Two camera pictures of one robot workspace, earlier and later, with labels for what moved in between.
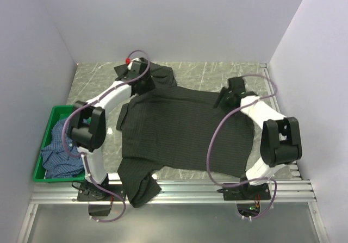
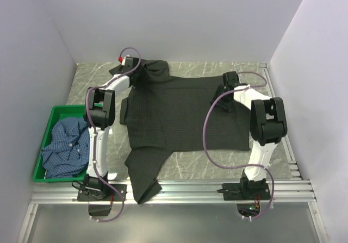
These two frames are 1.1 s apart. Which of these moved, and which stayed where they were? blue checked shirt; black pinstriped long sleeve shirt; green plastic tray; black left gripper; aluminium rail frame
Moved: black pinstriped long sleeve shirt; black left gripper
Stayed: green plastic tray; blue checked shirt; aluminium rail frame
